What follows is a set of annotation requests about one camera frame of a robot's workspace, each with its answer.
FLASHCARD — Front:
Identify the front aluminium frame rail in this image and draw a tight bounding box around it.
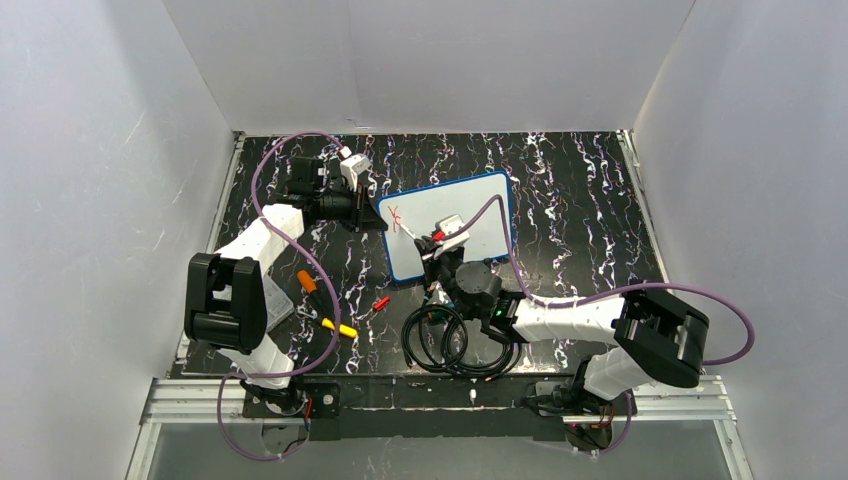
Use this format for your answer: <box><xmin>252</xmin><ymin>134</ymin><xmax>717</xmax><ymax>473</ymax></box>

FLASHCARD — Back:
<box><xmin>142</xmin><ymin>374</ymin><xmax>736</xmax><ymax>423</ymax></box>

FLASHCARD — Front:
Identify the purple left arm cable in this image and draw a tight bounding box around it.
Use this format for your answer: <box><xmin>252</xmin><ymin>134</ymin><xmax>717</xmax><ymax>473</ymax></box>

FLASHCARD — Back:
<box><xmin>217</xmin><ymin>130</ymin><xmax>347</xmax><ymax>462</ymax></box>

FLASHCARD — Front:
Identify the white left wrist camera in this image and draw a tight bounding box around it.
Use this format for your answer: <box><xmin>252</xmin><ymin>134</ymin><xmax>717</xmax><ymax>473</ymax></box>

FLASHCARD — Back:
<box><xmin>340</xmin><ymin>153</ymin><xmax>372</xmax><ymax>191</ymax></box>

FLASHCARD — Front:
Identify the blue framed whiteboard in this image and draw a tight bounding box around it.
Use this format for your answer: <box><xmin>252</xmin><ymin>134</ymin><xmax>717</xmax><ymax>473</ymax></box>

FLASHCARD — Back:
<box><xmin>376</xmin><ymin>170</ymin><xmax>517</xmax><ymax>285</ymax></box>

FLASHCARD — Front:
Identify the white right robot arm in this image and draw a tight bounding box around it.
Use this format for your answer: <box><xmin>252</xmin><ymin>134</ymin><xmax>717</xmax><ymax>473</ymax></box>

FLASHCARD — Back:
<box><xmin>413</xmin><ymin>237</ymin><xmax>709</xmax><ymax>401</ymax></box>

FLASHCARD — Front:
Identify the aluminium table edge rail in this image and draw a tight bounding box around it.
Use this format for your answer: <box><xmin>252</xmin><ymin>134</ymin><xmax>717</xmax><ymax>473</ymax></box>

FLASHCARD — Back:
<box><xmin>614</xmin><ymin>130</ymin><xmax>686</xmax><ymax>312</ymax></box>

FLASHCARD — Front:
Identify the clear plastic organizer box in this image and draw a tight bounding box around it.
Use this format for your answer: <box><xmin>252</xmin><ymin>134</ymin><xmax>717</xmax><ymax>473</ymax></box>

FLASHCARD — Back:
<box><xmin>262</xmin><ymin>275</ymin><xmax>295</xmax><ymax>333</ymax></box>

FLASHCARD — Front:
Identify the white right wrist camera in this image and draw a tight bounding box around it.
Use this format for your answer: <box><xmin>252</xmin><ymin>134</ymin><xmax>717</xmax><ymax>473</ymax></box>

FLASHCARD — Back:
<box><xmin>431</xmin><ymin>214</ymin><xmax>470</xmax><ymax>258</ymax></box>

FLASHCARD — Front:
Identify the yellow handled tool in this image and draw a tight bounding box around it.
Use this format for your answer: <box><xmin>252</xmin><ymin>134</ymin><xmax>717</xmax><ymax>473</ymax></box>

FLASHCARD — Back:
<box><xmin>321</xmin><ymin>318</ymin><xmax>358</xmax><ymax>339</ymax></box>

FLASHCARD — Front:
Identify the red marker cap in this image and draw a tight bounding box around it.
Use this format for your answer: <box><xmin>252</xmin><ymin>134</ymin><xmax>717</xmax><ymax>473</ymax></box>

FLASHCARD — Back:
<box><xmin>372</xmin><ymin>296</ymin><xmax>391</xmax><ymax>311</ymax></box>

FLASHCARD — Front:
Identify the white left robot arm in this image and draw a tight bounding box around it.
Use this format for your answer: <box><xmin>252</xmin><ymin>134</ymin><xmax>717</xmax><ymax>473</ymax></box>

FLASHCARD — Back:
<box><xmin>184</xmin><ymin>153</ymin><xmax>388</xmax><ymax>392</ymax></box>

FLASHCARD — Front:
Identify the orange handled screwdriver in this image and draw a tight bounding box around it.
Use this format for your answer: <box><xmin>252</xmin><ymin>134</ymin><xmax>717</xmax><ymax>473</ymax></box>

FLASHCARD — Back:
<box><xmin>297</xmin><ymin>270</ymin><xmax>327</xmax><ymax>317</ymax></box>

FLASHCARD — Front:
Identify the white red whiteboard marker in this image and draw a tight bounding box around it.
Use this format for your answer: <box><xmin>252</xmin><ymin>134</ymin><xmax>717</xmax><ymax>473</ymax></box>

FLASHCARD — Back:
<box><xmin>397</xmin><ymin>223</ymin><xmax>419</xmax><ymax>240</ymax></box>

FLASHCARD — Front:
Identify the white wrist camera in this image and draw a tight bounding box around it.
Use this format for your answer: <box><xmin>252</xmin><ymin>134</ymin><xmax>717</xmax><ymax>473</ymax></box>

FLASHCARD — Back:
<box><xmin>340</xmin><ymin>153</ymin><xmax>372</xmax><ymax>191</ymax></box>
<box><xmin>431</xmin><ymin>214</ymin><xmax>470</xmax><ymax>258</ymax></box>

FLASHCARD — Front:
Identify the coiled black cable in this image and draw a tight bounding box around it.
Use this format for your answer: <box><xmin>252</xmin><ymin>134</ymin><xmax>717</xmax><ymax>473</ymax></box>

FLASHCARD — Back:
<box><xmin>401</xmin><ymin>299</ymin><xmax>525</xmax><ymax>380</ymax></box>

